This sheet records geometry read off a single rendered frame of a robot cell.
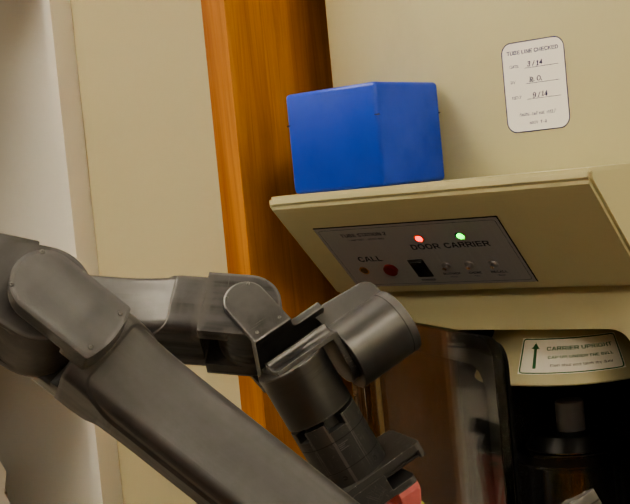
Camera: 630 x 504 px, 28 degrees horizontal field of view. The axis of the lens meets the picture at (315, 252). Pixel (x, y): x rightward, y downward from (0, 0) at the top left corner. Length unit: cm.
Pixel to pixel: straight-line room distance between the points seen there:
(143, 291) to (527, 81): 38
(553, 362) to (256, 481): 48
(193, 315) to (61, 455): 127
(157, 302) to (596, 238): 36
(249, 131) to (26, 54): 105
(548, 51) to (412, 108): 13
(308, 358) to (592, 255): 25
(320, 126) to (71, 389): 45
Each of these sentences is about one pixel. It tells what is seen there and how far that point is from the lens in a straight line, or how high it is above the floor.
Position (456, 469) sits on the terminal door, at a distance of 104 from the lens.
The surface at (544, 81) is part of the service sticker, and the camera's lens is 111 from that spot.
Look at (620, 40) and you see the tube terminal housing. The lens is 109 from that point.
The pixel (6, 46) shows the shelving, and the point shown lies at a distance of 226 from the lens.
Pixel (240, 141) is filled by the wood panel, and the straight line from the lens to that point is 120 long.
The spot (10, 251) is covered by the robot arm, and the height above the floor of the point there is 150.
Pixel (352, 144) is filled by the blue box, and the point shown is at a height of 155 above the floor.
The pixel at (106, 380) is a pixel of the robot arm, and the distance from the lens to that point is 73.
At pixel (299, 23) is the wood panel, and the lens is 129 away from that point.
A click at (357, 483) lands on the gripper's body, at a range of 100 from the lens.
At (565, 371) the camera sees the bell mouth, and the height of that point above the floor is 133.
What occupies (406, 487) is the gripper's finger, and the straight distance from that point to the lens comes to 101.
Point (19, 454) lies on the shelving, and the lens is 235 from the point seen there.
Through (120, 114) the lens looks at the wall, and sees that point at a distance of 206.
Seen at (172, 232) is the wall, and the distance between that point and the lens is 199.
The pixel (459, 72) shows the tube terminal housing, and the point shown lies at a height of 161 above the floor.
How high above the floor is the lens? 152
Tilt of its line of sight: 3 degrees down
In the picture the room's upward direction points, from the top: 6 degrees counter-clockwise
